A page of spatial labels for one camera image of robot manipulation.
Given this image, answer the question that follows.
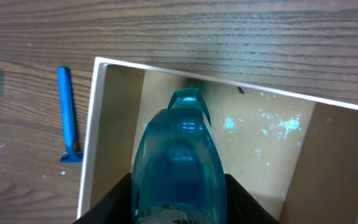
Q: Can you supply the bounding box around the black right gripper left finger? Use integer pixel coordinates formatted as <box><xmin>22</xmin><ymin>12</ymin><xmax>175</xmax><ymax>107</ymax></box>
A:
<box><xmin>73</xmin><ymin>173</ymin><xmax>132</xmax><ymax>224</ymax></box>

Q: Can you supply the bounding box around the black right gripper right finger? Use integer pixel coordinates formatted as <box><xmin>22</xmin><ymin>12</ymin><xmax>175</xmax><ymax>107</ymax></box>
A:
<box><xmin>225</xmin><ymin>174</ymin><xmax>280</xmax><ymax>224</ymax></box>

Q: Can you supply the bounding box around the white square open box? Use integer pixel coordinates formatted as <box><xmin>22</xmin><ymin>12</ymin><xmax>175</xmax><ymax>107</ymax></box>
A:
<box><xmin>76</xmin><ymin>57</ymin><xmax>358</xmax><ymax>223</ymax></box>

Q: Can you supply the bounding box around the blue mouthwash bottle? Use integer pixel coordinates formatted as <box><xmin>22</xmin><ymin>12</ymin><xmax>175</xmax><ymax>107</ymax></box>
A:
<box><xmin>131</xmin><ymin>88</ymin><xmax>227</xmax><ymax>223</ymax></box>

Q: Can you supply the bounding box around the blue disposable razor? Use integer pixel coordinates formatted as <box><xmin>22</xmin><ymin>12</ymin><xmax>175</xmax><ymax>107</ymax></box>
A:
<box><xmin>57</xmin><ymin>67</ymin><xmax>83</xmax><ymax>163</ymax></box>

